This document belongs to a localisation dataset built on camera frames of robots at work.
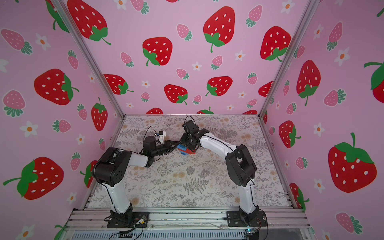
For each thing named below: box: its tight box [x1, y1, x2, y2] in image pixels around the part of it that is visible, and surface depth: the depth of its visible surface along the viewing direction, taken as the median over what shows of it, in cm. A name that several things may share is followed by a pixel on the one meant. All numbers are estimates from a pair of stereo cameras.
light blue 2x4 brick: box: [176, 143, 187, 151], surface depth 95 cm
